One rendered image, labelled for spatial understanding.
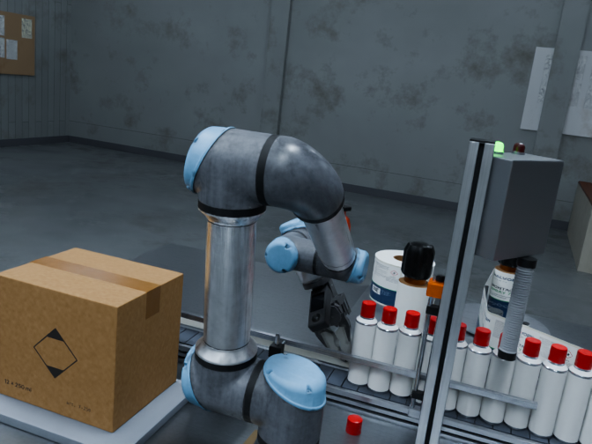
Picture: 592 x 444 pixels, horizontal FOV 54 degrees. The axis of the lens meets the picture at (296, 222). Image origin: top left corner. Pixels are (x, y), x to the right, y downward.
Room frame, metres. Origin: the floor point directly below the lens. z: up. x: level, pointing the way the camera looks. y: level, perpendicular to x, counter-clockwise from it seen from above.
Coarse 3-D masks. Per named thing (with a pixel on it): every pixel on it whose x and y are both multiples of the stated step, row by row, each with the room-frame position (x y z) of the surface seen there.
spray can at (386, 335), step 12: (384, 312) 1.25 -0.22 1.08; (396, 312) 1.25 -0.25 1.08; (384, 324) 1.25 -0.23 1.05; (384, 336) 1.24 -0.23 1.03; (396, 336) 1.25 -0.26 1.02; (384, 348) 1.24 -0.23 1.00; (384, 360) 1.24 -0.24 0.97; (372, 372) 1.25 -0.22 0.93; (384, 372) 1.24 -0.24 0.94; (372, 384) 1.25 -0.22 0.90; (384, 384) 1.24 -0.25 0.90
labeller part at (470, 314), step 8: (472, 304) 1.89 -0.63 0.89; (480, 304) 1.90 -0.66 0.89; (464, 312) 1.81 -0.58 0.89; (472, 312) 1.81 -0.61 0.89; (464, 320) 1.74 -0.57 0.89; (472, 320) 1.74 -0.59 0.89; (528, 320) 1.80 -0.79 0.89; (472, 328) 1.68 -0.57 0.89; (536, 328) 1.74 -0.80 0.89; (544, 328) 1.75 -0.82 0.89
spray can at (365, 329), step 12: (372, 312) 1.27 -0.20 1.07; (360, 324) 1.27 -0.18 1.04; (372, 324) 1.26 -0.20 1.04; (360, 336) 1.26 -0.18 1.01; (372, 336) 1.27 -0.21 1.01; (360, 348) 1.26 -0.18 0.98; (372, 348) 1.27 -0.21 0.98; (348, 372) 1.28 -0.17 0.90; (360, 372) 1.26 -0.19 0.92; (360, 384) 1.26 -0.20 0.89
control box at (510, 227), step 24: (504, 168) 1.04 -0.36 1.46; (528, 168) 1.06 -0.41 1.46; (552, 168) 1.11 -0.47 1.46; (504, 192) 1.04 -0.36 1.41; (528, 192) 1.07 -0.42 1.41; (552, 192) 1.12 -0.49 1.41; (504, 216) 1.04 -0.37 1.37; (528, 216) 1.08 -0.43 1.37; (480, 240) 1.06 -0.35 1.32; (504, 240) 1.05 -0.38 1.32; (528, 240) 1.09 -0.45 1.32
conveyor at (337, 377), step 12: (180, 336) 1.42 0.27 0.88; (192, 336) 1.43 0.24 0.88; (324, 372) 1.31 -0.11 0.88; (336, 372) 1.32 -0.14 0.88; (336, 384) 1.26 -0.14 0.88; (348, 384) 1.27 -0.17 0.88; (384, 396) 1.23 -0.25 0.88; (468, 420) 1.17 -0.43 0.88; (480, 420) 1.17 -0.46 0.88; (504, 432) 1.14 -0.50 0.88; (516, 432) 1.14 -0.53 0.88; (528, 432) 1.15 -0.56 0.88
